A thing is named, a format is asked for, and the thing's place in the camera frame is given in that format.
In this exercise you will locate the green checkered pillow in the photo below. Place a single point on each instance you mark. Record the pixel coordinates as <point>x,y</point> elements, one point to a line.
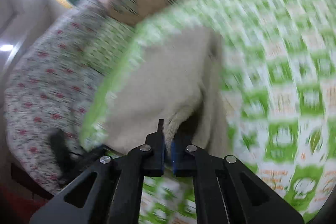
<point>110,45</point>

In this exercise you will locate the floral print blanket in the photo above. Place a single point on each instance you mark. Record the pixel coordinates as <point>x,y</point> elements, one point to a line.
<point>39,82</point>

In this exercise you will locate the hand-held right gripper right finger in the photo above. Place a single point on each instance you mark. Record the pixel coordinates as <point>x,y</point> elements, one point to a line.
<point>175,158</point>

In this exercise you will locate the beige knit sweater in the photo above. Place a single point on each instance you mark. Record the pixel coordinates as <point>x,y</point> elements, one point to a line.
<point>170,77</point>

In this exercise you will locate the green checkered bed sheet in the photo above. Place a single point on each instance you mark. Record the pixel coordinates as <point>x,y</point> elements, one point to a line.
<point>275,82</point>

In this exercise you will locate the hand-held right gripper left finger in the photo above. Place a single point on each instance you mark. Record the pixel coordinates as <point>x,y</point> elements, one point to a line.
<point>163,155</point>

